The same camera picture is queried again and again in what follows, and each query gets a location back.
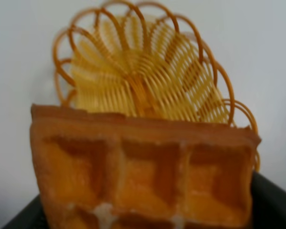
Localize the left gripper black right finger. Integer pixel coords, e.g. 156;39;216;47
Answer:
251;172;286;229

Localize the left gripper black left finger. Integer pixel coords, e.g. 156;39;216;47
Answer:
2;195;48;229

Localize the golden brown waffle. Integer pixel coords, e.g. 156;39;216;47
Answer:
30;104;261;229

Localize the orange woven plastic basket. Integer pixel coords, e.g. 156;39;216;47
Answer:
51;0;261;172

